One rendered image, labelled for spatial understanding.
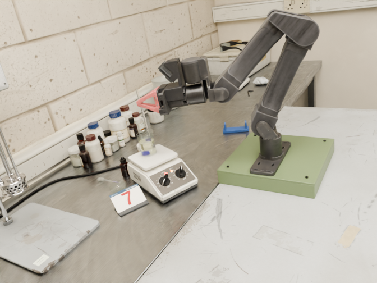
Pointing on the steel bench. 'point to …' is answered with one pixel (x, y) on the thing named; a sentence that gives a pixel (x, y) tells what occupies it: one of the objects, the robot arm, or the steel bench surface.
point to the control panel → (175, 182)
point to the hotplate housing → (135, 173)
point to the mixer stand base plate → (42, 236)
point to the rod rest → (235, 128)
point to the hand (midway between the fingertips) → (139, 103)
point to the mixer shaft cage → (13, 187)
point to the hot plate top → (168, 154)
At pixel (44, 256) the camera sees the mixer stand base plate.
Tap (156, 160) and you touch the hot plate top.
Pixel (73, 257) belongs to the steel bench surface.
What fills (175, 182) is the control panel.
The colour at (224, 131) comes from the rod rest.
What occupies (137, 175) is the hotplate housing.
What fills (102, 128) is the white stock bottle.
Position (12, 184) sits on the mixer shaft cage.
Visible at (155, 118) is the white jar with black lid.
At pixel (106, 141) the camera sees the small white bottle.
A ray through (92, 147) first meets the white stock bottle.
